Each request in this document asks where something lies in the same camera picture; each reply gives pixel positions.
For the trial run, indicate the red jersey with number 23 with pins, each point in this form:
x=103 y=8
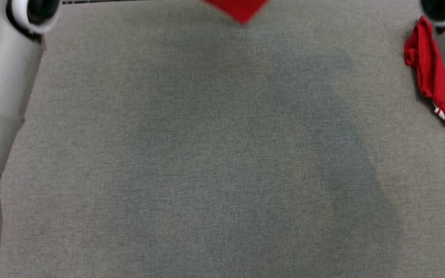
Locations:
x=431 y=73

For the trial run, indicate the red garment with white stripe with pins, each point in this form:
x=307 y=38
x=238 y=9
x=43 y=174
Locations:
x=240 y=7

